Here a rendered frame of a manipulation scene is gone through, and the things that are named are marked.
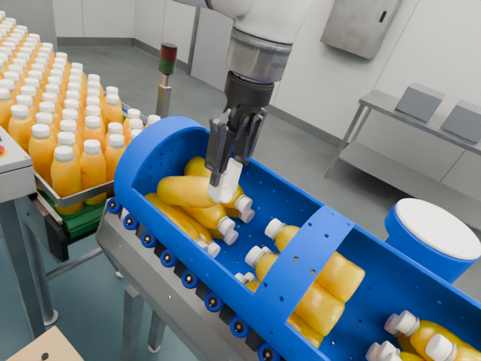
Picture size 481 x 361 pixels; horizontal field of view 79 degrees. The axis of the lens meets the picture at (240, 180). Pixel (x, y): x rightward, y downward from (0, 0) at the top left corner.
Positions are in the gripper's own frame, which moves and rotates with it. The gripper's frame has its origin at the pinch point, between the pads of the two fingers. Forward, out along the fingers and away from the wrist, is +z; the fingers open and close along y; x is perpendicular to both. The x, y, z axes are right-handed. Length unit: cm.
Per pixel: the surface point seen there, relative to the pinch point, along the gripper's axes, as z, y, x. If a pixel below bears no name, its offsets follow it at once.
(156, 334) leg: 103, 10, 21
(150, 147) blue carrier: 1.6, -3.3, 17.9
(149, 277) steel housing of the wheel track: 34.1, -7.1, 9.6
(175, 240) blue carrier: 12.8, -8.5, 2.1
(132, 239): 29.3, -5.7, 19.1
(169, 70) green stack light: 4, 40, 64
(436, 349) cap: 6.4, 4.0, -43.0
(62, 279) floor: 121, 0, 84
